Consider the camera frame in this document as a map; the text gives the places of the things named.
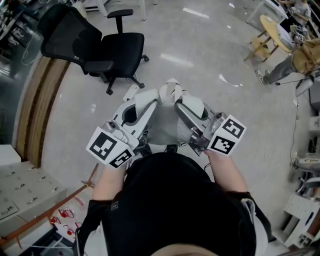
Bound white desk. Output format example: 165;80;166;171
83;0;160;21

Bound white grey machine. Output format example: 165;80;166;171
292;151;320;193

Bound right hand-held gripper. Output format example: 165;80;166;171
173;100;248;158

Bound person's torso in black shirt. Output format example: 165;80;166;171
71;152;272;256

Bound wooden floor platform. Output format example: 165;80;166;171
12;56;71;168

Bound black mesh office chair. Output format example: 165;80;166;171
37;3;150;96

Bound white box cabinet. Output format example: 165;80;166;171
0;144;22;166

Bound black glass display case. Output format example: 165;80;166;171
22;227;78;256

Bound white shelf unit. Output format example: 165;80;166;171
271;193;320;248

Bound person's right forearm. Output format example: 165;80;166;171
203;149;248;198

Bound cluster of red-handled clear bottles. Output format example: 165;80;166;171
49;194;85;237

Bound white locker cabinet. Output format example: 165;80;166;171
0;159;68;238

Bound wooden coat rack pole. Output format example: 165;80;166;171
0;162;100;247

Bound light grey backpack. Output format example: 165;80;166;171
133;78;213;147

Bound white power strip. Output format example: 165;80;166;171
123;84;139;102

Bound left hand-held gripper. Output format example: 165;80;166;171
85;98;160;170

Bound white floor cable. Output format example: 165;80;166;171
21;32;38;65

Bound person's left forearm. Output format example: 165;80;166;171
91;162;127;201

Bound round wooden stool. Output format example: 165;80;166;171
243;14;295;63

